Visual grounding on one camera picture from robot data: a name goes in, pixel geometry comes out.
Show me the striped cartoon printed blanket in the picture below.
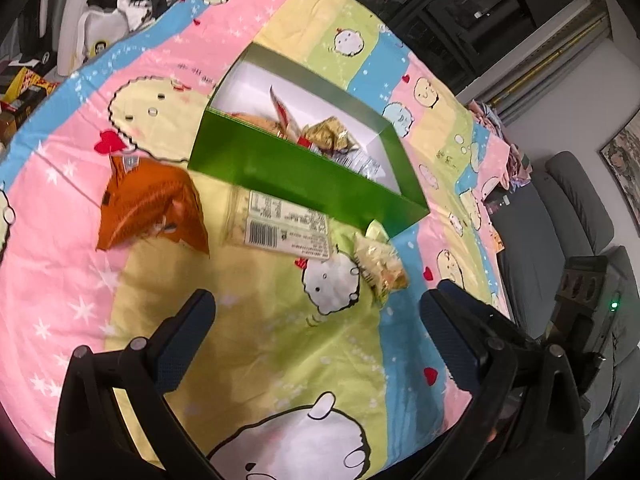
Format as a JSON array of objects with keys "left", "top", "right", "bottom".
[{"left": 0, "top": 0, "right": 511, "bottom": 480}]

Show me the framed wall picture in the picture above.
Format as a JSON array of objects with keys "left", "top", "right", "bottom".
[{"left": 599, "top": 110, "right": 640, "bottom": 236}]

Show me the green cardboard box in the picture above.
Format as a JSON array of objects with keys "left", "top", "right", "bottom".
[{"left": 187, "top": 42, "right": 431, "bottom": 238}]

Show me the clear barcode label snack packet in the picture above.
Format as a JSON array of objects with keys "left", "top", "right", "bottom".
[{"left": 222, "top": 187, "right": 333, "bottom": 261}]

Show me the yellow box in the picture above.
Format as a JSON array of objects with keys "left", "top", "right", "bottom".
[{"left": 5, "top": 67, "right": 56, "bottom": 106}]

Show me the white bag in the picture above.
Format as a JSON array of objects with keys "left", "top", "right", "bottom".
[{"left": 55, "top": 5, "right": 126, "bottom": 76}]

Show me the yellow pipe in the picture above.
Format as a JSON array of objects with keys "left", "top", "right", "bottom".
[{"left": 495, "top": 10, "right": 611, "bottom": 106}]

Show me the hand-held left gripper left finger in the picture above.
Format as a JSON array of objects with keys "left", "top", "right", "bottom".
[{"left": 54, "top": 288, "right": 221, "bottom": 480}]

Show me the gold snack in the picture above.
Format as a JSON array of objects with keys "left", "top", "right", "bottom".
[
  {"left": 300, "top": 116, "right": 351, "bottom": 153},
  {"left": 350, "top": 220, "right": 410, "bottom": 308}
]

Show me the folded patterned cloth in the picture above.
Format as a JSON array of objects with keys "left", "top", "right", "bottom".
[{"left": 467, "top": 100, "right": 533, "bottom": 183}]

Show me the grey sofa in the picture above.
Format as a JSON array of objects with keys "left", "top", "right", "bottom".
[{"left": 492, "top": 150, "right": 640, "bottom": 461}]

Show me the dark framed window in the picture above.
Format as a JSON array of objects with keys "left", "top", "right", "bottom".
[{"left": 300, "top": 0, "right": 591, "bottom": 96}]

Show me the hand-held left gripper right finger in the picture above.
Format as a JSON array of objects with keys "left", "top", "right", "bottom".
[{"left": 420, "top": 289, "right": 587, "bottom": 480}]

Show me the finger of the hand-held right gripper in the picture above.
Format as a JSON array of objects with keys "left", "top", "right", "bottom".
[{"left": 437, "top": 280, "right": 546, "bottom": 356}]

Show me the red white snack packet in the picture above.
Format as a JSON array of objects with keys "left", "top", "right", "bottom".
[{"left": 267, "top": 85, "right": 301, "bottom": 141}]

